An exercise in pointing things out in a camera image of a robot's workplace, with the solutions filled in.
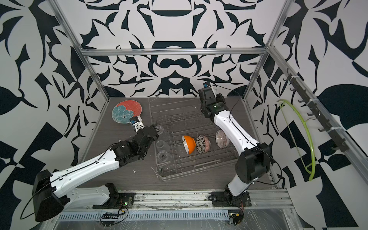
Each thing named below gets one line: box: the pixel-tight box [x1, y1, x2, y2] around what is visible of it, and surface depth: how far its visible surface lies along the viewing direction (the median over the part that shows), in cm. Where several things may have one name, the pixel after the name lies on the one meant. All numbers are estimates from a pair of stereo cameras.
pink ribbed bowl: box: [215, 129, 231, 149], surface depth 93 cm
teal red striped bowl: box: [111, 99, 143, 124], surface depth 110 cm
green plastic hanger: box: [276, 98, 316, 182], surface depth 62 cm
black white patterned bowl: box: [195, 134, 212, 155], surface depth 93 cm
